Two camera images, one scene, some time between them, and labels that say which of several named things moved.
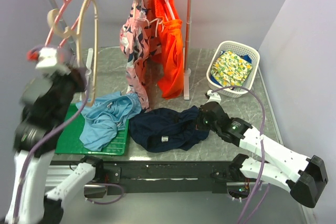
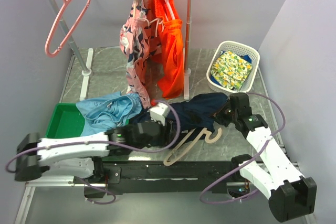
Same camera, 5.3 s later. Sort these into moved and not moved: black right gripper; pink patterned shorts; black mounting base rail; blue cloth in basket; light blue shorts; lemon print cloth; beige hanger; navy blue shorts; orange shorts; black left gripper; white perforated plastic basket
Moved: navy blue shorts; beige hanger; black right gripper; black left gripper
Not moved: lemon print cloth; white perforated plastic basket; blue cloth in basket; light blue shorts; pink patterned shorts; black mounting base rail; orange shorts
